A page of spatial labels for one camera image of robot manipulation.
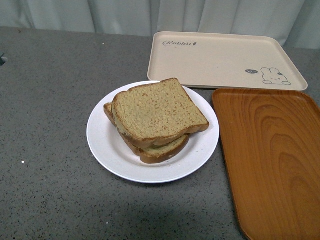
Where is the bread slice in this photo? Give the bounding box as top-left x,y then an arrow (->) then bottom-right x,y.
103,101 -> 190,165
111,78 -> 210,148

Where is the white round plate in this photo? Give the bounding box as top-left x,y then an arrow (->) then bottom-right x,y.
86,81 -> 220,184

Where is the beige rabbit tray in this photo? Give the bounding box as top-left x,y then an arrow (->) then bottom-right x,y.
147,31 -> 308,91

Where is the brown wooden tray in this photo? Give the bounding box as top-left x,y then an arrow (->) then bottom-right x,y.
212,89 -> 320,240

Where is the grey curtain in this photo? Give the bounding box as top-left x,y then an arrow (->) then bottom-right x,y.
0,0 -> 320,49

